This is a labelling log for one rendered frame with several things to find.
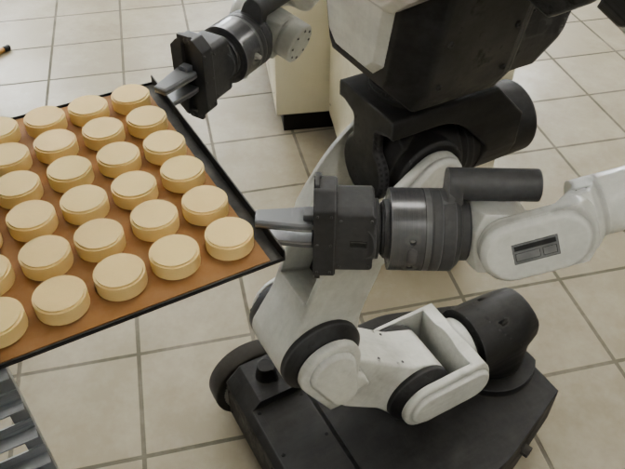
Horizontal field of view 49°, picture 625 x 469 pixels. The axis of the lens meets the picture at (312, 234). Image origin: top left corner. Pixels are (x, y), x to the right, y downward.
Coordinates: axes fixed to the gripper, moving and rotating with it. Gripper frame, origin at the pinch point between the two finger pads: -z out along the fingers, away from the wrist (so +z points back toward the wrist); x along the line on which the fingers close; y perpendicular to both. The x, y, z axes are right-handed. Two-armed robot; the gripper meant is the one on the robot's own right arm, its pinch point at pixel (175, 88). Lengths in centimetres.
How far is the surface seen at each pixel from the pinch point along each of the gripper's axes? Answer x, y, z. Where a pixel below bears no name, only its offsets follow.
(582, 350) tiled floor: -95, 62, 72
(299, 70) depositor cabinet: -69, -54, 119
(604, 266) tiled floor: -95, 60, 106
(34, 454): -72, -22, -29
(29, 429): -64, -22, -28
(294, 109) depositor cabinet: -84, -55, 117
